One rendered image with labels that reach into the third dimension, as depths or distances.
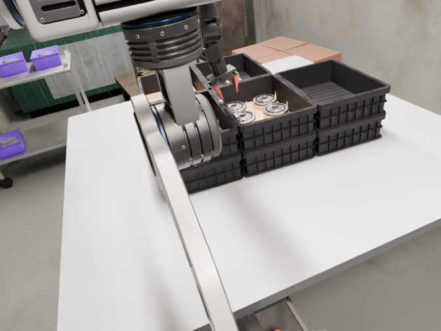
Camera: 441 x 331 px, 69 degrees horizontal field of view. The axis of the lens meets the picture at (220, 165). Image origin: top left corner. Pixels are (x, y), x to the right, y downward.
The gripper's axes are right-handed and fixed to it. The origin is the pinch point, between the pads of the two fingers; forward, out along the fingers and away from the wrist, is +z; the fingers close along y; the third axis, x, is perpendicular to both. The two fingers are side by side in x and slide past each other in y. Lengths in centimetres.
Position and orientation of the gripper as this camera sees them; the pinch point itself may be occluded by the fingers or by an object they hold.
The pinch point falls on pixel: (229, 93)
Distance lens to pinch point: 126.5
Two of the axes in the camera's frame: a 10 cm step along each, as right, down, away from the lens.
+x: 3.6, 4.6, -8.1
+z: 3.6, 7.3, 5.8
